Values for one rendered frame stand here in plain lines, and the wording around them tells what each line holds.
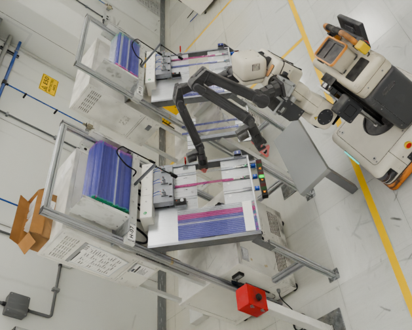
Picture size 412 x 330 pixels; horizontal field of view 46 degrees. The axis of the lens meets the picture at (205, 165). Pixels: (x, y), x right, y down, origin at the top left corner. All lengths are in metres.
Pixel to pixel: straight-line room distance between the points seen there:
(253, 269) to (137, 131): 1.67
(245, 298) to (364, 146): 1.29
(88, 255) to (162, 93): 1.65
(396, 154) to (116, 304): 2.78
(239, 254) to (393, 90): 1.41
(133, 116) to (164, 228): 1.34
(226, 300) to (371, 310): 1.03
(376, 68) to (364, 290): 1.39
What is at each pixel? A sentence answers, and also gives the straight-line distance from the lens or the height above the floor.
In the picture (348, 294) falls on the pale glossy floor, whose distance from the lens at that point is 3.41.
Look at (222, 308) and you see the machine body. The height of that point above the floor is 0.32.
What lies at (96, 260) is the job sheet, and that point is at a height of 1.39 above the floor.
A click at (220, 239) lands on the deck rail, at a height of 0.89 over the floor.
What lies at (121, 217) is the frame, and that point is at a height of 1.43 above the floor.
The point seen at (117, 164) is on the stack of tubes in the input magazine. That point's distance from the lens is 3.26.
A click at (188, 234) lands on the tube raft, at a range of 3.09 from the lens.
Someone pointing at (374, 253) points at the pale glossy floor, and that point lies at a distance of 3.39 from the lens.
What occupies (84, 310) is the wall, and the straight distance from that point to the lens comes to 4.48.
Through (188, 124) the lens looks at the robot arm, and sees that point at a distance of 3.12.
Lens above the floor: 2.60
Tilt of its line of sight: 29 degrees down
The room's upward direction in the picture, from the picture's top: 61 degrees counter-clockwise
